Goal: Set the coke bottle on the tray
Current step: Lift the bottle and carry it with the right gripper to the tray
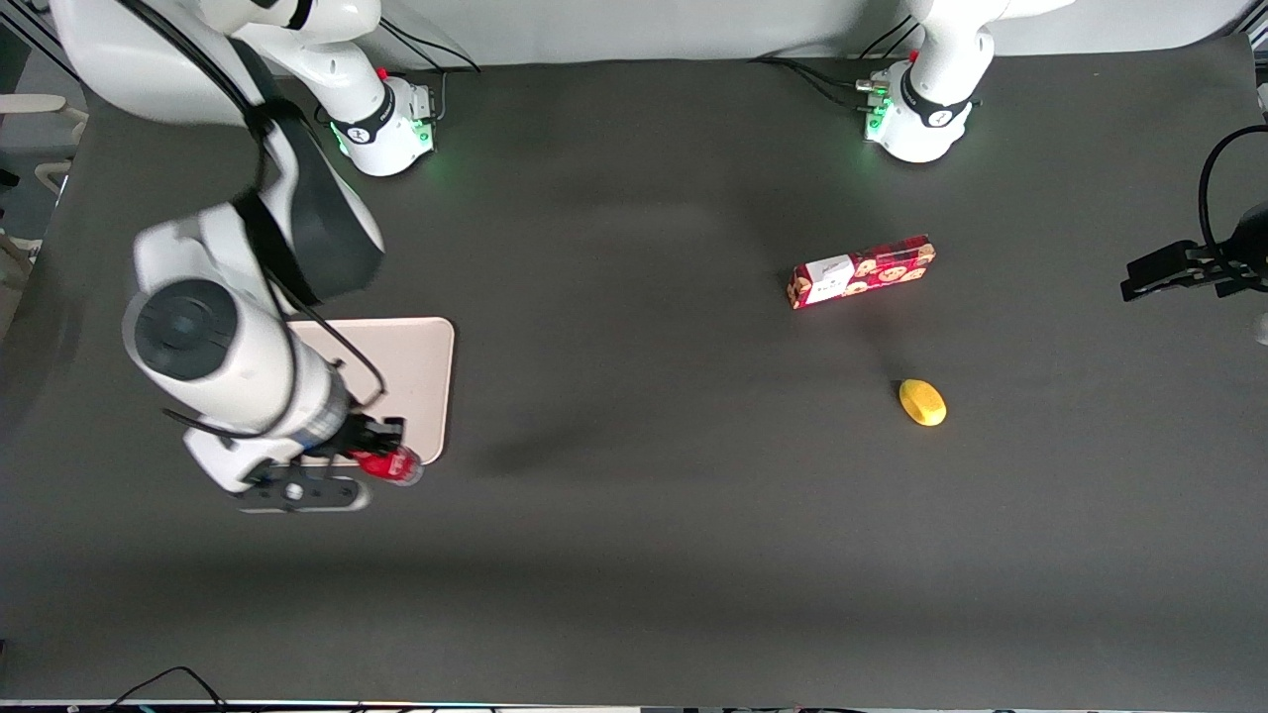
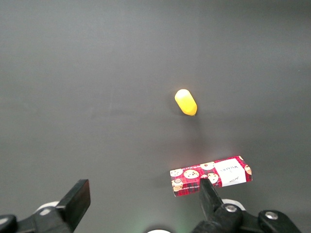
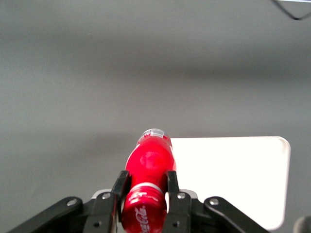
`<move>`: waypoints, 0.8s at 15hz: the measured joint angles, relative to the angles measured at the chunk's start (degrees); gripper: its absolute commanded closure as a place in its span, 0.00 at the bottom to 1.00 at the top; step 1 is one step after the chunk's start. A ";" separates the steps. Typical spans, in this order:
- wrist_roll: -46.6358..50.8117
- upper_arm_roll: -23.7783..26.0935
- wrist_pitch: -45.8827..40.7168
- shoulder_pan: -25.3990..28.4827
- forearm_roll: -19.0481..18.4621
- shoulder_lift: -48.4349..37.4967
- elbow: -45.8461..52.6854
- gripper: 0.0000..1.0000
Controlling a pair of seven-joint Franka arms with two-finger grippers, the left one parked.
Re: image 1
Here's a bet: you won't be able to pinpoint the red coke bottle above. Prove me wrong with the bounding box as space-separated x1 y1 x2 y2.
349 446 426 489

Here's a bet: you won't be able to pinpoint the yellow lemon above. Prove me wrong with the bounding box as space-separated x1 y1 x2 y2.
898 378 948 428

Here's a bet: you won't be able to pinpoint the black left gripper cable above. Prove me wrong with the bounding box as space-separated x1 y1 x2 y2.
1198 126 1268 251

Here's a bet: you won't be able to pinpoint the black base cables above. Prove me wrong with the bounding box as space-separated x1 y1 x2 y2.
372 24 484 122
749 14 917 112

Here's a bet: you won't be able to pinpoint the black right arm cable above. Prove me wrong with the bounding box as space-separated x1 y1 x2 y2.
117 0 387 439

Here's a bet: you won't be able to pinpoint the black left base cables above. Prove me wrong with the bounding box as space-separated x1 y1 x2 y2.
749 14 917 112

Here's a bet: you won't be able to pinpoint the red cookie box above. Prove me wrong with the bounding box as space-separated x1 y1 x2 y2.
787 234 937 311

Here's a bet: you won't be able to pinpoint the black right base cables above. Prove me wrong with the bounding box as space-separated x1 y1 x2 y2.
372 24 484 122

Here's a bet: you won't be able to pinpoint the black cable at table edge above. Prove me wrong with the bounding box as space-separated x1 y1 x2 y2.
99 665 231 713

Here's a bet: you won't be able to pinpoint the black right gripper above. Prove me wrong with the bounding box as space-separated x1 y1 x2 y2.
299 392 406 466

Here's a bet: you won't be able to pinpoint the beige wooden chair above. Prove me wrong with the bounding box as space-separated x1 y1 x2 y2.
0 92 90 199

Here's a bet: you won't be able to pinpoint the beige plastic tray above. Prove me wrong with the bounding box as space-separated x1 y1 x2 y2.
285 317 457 468

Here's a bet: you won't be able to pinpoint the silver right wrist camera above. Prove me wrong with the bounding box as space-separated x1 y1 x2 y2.
236 473 373 514

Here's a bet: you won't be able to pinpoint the dark grey table mat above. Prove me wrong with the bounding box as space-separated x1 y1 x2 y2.
0 36 1268 710

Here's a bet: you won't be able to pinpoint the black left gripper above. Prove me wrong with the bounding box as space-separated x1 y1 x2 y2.
1120 202 1268 303

